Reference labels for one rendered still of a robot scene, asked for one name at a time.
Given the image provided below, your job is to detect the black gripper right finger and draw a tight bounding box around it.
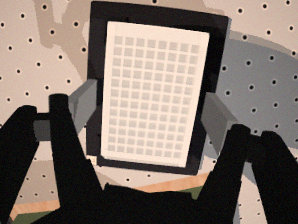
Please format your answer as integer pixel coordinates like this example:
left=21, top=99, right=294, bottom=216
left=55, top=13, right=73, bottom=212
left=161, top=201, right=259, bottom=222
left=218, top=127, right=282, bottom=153
left=183, top=92, right=298, bottom=224

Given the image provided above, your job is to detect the black rectangular frame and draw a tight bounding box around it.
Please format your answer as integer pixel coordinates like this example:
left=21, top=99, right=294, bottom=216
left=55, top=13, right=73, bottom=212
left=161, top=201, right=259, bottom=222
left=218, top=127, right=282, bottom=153
left=86, top=0, right=229, bottom=176

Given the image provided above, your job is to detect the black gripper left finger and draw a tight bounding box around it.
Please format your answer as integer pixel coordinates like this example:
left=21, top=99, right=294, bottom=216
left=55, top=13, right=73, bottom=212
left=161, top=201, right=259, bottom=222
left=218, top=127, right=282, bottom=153
left=0, top=79, right=121, bottom=224

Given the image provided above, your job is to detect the white well plate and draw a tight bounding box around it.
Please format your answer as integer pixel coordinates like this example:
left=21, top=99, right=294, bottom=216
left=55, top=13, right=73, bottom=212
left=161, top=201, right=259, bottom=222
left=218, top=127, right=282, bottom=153
left=101, top=21, right=209, bottom=167

